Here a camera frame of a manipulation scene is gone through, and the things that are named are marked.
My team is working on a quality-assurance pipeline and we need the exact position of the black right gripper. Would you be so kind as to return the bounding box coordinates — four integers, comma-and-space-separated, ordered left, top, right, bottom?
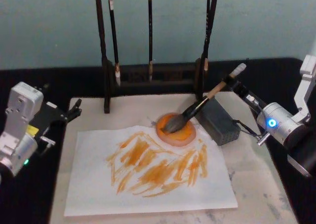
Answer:
221, 76, 267, 116

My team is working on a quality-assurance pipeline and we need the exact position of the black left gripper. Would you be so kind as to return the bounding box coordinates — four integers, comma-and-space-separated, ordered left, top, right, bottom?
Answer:
26, 98, 83, 149

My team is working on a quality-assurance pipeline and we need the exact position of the large wooden brush white tape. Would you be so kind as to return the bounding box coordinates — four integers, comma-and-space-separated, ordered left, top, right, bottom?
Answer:
161, 63, 247, 135

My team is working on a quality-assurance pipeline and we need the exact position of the dark grey rectangular block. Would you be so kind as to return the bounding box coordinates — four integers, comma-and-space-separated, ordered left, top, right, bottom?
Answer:
196, 96, 241, 147

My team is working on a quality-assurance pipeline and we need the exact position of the round orange paint dish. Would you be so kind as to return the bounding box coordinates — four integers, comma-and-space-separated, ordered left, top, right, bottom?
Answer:
155, 112, 197, 147

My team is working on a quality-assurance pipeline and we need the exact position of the white paper with orange strokes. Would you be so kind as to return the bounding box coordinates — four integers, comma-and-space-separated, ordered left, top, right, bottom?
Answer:
63, 125, 238, 217

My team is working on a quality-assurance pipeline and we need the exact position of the thin black calligraphy brush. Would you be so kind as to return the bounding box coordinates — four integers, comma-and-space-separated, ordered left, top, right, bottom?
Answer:
147, 0, 154, 83
202, 0, 213, 74
106, 0, 121, 87

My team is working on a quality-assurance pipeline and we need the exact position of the dark wooden brush rack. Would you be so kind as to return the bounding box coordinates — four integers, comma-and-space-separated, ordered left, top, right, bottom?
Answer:
94, 0, 220, 114

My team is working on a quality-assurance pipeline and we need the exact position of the white felt mat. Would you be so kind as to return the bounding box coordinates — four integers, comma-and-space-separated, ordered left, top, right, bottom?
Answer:
49, 92, 299, 224

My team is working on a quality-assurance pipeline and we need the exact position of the black table cloth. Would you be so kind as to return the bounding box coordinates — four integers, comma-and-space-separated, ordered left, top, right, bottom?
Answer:
0, 57, 316, 224

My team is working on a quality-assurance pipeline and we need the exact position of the thin dark cable silver plug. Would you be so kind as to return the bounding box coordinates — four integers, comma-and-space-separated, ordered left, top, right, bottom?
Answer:
38, 134, 56, 156
232, 118, 271, 147

